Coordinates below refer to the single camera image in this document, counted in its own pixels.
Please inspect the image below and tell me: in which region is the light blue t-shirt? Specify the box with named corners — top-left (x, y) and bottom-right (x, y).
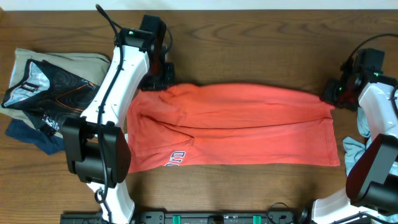
top-left (341, 107), bottom-right (374, 177)

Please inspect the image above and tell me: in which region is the folded navy blue shirt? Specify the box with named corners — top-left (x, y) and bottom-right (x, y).
top-left (5, 119), bottom-right (65, 155)

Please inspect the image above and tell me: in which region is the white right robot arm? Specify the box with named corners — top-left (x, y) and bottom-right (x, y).
top-left (298, 72), bottom-right (397, 223)

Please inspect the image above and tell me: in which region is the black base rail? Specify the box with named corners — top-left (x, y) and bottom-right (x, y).
top-left (60, 202), bottom-right (312, 224)

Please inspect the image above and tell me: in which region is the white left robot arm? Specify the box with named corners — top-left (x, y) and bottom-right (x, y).
top-left (62, 28), bottom-right (174, 223)

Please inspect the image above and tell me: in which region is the red t-shirt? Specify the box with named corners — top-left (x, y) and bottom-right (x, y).
top-left (127, 83), bottom-right (340, 172)

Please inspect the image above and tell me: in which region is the folded black patterned shirt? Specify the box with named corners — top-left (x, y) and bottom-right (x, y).
top-left (1, 59), bottom-right (100, 136)

